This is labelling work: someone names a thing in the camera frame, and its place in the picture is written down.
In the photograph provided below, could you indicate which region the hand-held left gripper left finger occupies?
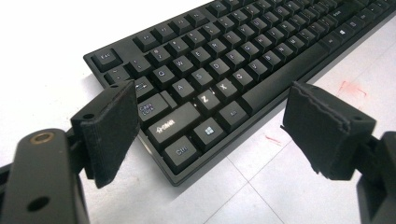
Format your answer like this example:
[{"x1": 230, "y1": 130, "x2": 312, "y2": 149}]
[{"x1": 70, "y1": 79, "x2": 141, "y2": 189}]

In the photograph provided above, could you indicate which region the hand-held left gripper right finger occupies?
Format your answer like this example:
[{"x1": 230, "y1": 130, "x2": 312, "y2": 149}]
[{"x1": 279, "y1": 80, "x2": 377, "y2": 181}]

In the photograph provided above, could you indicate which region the black computer keyboard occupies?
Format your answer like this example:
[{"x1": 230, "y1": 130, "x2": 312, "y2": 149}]
[{"x1": 82, "y1": 0, "x2": 396, "y2": 188}]

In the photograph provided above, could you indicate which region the white table cover sheet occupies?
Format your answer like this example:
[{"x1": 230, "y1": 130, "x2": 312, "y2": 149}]
[{"x1": 0, "y1": 0, "x2": 396, "y2": 224}]

